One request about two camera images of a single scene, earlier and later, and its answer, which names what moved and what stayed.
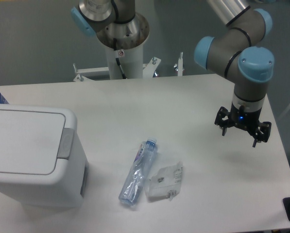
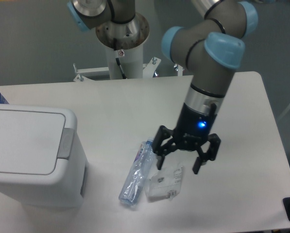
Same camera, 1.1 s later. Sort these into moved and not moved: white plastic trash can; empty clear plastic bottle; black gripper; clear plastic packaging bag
Moved: black gripper
Not moved: white plastic trash can; empty clear plastic bottle; clear plastic packaging bag
